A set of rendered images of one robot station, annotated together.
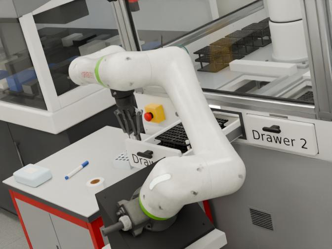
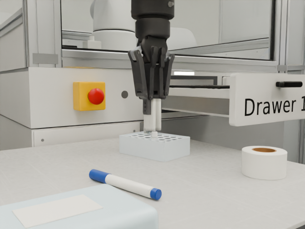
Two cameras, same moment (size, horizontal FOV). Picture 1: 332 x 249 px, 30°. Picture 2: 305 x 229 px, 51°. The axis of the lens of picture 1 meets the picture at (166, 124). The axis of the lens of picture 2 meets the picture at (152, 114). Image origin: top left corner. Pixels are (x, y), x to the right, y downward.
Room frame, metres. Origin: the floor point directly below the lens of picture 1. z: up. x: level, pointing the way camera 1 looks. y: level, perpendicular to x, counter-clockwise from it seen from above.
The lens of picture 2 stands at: (2.24, 0.84, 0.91)
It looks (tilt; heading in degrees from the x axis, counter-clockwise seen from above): 6 degrees down; 274
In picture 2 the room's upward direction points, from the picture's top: straight up
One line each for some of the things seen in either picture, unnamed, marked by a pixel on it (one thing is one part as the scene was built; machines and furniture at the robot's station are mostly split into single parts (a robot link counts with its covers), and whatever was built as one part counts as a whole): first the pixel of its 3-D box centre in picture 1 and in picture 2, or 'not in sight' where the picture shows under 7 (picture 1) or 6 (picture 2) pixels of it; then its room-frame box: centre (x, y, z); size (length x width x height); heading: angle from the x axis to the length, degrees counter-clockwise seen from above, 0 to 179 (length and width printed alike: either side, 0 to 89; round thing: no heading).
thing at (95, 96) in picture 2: (148, 116); (95, 96); (2.44, 0.06, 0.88); 0.04 x 0.03 x 0.04; 39
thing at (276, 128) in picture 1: (273, 128); not in sight; (1.95, -0.36, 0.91); 0.07 x 0.04 x 0.01; 39
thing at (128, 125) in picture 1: (127, 120); (147, 73); (2.30, 0.14, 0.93); 0.04 x 0.01 x 0.11; 143
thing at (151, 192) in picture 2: (76, 170); (122, 183); (2.32, 0.40, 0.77); 0.14 x 0.02 x 0.02; 142
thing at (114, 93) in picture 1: (122, 87); (151, 7); (2.30, 0.13, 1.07); 0.12 x 0.09 x 0.06; 143
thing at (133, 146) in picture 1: (154, 158); (275, 97); (2.01, 0.07, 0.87); 0.29 x 0.02 x 0.11; 39
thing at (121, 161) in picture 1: (129, 157); (154, 145); (2.29, 0.17, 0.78); 0.12 x 0.08 x 0.04; 143
